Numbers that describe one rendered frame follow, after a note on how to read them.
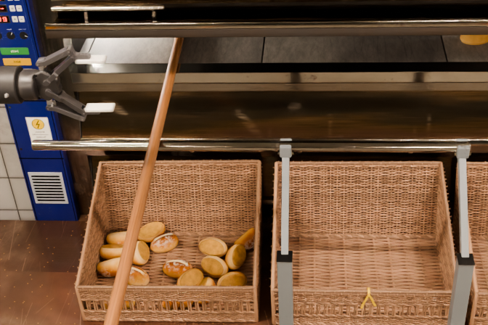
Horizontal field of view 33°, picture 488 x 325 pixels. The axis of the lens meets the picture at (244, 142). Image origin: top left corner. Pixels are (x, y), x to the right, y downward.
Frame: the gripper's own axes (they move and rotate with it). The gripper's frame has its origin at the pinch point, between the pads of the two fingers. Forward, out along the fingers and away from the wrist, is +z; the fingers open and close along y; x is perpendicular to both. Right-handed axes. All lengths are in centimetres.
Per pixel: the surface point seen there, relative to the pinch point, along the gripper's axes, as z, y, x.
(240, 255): 26, 85, -30
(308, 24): 49, 6, -40
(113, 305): 6, 28, 45
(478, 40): 102, 28, -69
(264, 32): 36, 8, -40
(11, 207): -59, 88, -56
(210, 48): 16, 31, -70
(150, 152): 6.1, 27.9, -9.6
